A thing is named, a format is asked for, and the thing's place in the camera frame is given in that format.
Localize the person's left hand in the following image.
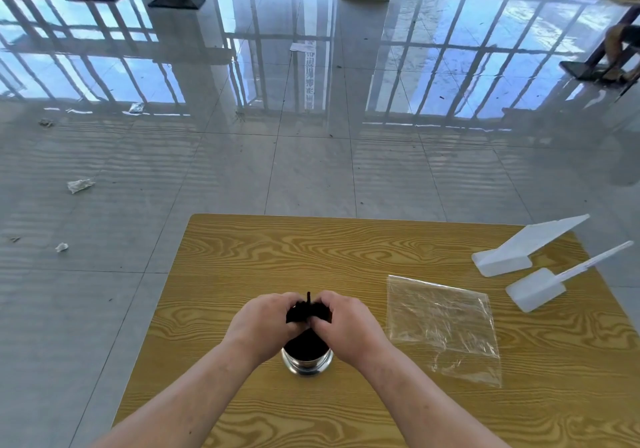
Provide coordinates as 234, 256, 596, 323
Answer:
222, 292, 311, 363

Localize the person's right hand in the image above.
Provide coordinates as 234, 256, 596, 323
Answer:
309, 290, 396, 369

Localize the bundle of black straws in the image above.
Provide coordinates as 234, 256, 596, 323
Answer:
285, 291, 333, 361

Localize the steel cylindrical holder cup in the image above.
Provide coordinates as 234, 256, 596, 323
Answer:
281, 345, 335, 377

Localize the clear plastic bag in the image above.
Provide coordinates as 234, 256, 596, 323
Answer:
386, 275, 503, 389

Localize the person's right forearm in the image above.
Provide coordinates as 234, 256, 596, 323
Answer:
357, 342, 511, 448

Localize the person's left forearm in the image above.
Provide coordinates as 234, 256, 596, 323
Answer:
95, 340, 251, 448

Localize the wide white plastic sign holder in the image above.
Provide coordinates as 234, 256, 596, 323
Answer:
471, 214, 591, 277

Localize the narrow white plastic sign holder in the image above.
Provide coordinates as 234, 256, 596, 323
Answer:
505, 240, 635, 313

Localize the wooden table with black base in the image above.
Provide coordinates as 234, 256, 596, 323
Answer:
559, 0, 640, 82

